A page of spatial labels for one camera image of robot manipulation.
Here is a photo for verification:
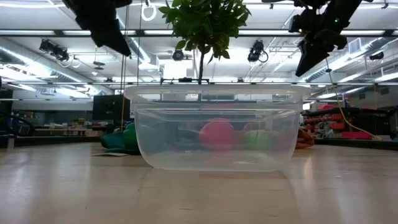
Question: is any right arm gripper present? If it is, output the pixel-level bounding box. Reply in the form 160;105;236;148
295;0;363;77

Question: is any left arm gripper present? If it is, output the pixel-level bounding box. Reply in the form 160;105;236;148
62;0;133;57

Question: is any light green toy cabbage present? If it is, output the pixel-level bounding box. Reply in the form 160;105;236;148
245;129;280;151

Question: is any green toy bell pepper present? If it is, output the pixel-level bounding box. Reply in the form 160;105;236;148
123;123;139;152

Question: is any dark green cloth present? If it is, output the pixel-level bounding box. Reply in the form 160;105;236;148
99;129;142;156

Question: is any clear plastic tupperware container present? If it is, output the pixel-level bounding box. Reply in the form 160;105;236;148
124;84;312;172

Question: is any white ceiling vent grille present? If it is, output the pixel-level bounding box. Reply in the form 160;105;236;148
348;37;362;54

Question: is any black monitor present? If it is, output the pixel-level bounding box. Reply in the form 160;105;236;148
92;95;131;126

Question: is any shelf with red bins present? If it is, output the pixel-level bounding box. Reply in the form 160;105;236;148
303;104;398;141

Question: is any orange cloth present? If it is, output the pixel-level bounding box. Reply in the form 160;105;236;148
279;126;315;149

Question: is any black overhead clamp bar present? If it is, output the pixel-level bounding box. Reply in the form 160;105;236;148
160;77;211;85

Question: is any potted tree in black pot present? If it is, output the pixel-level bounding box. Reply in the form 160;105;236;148
158;0;251;85

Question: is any cluttered wooden workbench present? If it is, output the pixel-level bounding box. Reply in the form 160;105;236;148
34;117;105;137

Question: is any white hanging ring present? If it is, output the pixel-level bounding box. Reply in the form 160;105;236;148
141;0;157;22

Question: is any black ceiling camera with cable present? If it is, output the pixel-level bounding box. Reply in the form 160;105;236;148
248;39;269;63

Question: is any black ceiling camera cluster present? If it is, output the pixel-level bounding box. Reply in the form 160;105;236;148
39;39;70;62

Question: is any yellow hanging cable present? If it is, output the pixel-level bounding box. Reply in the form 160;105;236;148
325;58;383;141

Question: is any black curved cable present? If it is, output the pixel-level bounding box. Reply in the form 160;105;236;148
0;110;35;138

